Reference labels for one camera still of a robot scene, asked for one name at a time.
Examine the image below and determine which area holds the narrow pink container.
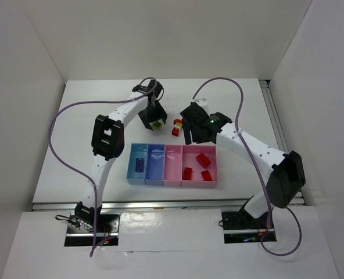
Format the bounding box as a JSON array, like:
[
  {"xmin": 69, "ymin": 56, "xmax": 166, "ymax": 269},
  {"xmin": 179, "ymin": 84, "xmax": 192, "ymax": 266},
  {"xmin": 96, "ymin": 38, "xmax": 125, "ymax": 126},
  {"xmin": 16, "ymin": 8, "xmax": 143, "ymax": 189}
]
[{"xmin": 163, "ymin": 145, "xmax": 183, "ymax": 187}]

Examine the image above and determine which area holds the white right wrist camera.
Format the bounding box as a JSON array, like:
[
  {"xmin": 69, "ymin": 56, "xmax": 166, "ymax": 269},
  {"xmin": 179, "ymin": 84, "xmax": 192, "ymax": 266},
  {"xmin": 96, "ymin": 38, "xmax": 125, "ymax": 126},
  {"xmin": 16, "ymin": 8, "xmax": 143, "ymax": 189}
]
[{"xmin": 194, "ymin": 98, "xmax": 209, "ymax": 114}]

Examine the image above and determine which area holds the red rounded lego brick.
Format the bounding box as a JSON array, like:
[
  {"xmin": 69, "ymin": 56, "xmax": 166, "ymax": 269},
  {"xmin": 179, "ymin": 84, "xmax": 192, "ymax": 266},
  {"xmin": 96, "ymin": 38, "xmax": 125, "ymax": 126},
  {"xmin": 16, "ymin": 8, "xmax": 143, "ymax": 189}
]
[{"xmin": 196, "ymin": 153, "xmax": 211, "ymax": 168}]

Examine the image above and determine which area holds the red curved lego brick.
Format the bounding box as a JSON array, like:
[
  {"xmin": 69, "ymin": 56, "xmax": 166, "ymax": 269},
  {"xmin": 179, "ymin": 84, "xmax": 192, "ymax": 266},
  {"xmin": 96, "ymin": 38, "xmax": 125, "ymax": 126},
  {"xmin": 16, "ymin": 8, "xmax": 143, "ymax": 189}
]
[{"xmin": 201, "ymin": 170, "xmax": 213, "ymax": 181}]

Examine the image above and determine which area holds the purple lego brick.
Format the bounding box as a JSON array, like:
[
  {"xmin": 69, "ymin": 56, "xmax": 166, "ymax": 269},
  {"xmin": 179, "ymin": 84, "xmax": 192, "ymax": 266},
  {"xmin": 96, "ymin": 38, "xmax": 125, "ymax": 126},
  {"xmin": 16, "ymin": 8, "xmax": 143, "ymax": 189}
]
[{"xmin": 135, "ymin": 158, "xmax": 145, "ymax": 173}]

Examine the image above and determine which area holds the aluminium front rail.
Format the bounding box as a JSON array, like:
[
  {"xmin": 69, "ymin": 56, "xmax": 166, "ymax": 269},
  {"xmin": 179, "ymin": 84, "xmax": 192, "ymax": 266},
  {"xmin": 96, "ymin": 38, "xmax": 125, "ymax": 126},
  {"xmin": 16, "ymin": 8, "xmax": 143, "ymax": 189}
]
[{"xmin": 31, "ymin": 197, "xmax": 306, "ymax": 212}]

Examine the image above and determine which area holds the red rectangular lego brick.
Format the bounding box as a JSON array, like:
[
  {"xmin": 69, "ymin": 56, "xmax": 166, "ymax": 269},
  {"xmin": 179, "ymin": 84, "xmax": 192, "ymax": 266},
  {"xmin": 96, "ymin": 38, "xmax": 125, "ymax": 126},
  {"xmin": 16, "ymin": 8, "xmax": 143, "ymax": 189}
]
[{"xmin": 182, "ymin": 167, "xmax": 192, "ymax": 181}]

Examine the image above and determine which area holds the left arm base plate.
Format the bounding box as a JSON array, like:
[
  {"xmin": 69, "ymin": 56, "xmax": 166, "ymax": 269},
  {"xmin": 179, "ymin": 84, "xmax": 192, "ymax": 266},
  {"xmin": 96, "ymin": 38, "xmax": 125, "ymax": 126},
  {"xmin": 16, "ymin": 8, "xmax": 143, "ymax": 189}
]
[{"xmin": 55, "ymin": 213, "xmax": 120, "ymax": 247}]

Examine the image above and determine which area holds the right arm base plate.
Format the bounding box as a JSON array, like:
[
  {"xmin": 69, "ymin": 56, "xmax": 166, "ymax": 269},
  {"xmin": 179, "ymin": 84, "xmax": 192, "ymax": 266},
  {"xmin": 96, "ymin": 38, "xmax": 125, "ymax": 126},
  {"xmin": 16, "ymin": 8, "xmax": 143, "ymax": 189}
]
[{"xmin": 218, "ymin": 211, "xmax": 277, "ymax": 244}]

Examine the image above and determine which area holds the aluminium rail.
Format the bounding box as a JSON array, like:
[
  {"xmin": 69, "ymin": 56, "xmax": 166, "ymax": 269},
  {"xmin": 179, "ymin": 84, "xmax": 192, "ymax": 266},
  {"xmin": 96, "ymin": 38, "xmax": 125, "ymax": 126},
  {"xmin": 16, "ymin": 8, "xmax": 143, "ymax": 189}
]
[
  {"xmin": 259, "ymin": 78, "xmax": 303, "ymax": 201},
  {"xmin": 31, "ymin": 197, "xmax": 306, "ymax": 212}
]

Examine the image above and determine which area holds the wide pink container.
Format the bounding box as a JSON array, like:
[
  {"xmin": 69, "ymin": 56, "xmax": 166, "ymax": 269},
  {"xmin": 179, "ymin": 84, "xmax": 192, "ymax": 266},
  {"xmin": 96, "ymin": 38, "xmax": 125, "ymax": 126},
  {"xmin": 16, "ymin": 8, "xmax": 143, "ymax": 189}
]
[{"xmin": 181, "ymin": 145, "xmax": 218, "ymax": 189}]

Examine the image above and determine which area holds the light blue container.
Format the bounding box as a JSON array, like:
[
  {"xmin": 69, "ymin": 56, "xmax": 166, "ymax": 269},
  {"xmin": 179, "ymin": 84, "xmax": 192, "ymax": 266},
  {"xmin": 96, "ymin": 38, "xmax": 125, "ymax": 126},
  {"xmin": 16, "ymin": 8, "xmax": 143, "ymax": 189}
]
[{"xmin": 126, "ymin": 143, "xmax": 148, "ymax": 185}]

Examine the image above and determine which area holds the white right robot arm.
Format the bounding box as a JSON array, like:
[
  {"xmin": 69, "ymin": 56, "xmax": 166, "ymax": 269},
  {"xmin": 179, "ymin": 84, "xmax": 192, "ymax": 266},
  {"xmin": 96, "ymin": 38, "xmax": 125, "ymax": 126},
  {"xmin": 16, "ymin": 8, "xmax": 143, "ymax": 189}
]
[{"xmin": 180, "ymin": 102, "xmax": 306, "ymax": 221}]

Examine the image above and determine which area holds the red green white lego stack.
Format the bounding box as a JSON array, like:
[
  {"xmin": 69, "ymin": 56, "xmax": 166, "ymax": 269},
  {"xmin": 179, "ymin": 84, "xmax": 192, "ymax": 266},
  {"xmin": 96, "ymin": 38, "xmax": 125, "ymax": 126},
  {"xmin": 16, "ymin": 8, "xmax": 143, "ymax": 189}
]
[{"xmin": 171, "ymin": 119, "xmax": 183, "ymax": 137}]

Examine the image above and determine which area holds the lime green lego brick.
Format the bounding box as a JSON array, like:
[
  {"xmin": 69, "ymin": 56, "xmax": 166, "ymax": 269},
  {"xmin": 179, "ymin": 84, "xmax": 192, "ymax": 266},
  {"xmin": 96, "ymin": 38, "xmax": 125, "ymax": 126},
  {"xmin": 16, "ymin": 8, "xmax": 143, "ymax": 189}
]
[{"xmin": 151, "ymin": 121, "xmax": 164, "ymax": 130}]

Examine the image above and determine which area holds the dark blue container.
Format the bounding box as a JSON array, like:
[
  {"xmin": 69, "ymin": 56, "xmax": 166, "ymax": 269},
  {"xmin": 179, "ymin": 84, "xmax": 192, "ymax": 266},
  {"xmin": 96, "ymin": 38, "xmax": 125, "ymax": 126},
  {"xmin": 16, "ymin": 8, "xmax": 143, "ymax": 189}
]
[{"xmin": 145, "ymin": 144, "xmax": 165, "ymax": 186}]

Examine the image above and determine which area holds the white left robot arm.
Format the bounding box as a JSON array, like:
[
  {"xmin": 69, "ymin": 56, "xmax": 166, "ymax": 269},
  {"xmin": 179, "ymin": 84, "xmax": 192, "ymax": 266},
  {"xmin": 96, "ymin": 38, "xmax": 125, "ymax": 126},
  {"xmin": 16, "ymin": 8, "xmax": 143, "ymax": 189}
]
[{"xmin": 74, "ymin": 80, "xmax": 167, "ymax": 232}]

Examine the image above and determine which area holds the aluminium right rail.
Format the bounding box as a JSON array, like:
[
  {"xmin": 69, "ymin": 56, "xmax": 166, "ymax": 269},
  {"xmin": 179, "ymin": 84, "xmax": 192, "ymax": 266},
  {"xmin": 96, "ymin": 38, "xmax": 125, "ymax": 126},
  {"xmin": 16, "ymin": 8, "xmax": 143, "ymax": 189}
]
[{"xmin": 259, "ymin": 78, "xmax": 303, "ymax": 201}]

